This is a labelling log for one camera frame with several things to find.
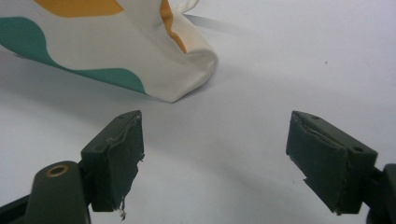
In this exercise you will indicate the white cloth with coloured patches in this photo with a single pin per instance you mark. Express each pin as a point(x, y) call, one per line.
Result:
point(109, 46)

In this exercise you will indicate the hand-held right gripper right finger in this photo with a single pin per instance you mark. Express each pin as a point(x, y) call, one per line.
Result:
point(327, 161)

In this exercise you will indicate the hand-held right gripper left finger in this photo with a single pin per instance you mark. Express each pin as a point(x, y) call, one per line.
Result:
point(115, 161)

